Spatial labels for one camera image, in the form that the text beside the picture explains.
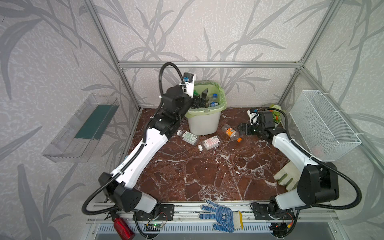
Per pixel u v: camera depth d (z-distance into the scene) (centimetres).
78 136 64
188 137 99
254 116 77
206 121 89
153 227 72
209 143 96
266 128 66
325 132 64
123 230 66
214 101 92
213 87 96
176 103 47
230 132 99
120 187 39
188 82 53
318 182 43
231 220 71
